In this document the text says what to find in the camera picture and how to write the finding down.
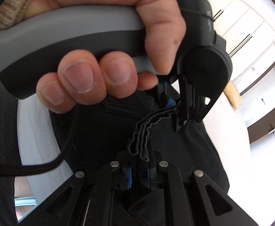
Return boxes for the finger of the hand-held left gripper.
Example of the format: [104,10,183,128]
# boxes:
[174,74,223,132]
[155,80,176,109]

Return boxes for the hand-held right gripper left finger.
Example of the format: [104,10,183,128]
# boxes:
[22,153,132,226]

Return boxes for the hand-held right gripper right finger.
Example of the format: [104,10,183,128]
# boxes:
[147,151,258,226]

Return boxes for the black pants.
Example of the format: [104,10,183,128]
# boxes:
[49,85,230,196]

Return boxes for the person's left forearm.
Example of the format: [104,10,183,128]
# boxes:
[0,0,49,40]

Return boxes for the person's left hand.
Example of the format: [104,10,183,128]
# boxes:
[24,0,187,113]

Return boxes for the yellow cushion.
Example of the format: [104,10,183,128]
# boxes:
[224,81,243,109]

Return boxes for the brown door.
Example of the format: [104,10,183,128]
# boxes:
[247,113,275,145]

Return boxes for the bed with white sheet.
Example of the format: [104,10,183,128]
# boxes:
[16,89,275,226]

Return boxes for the white wardrobe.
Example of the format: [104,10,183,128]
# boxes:
[208,0,275,59]

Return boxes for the black mesh fabric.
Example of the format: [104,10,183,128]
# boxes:
[0,72,22,226]

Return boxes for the light blue object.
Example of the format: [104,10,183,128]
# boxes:
[14,198,38,208]

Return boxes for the black cable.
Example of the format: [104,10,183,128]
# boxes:
[0,104,81,177]

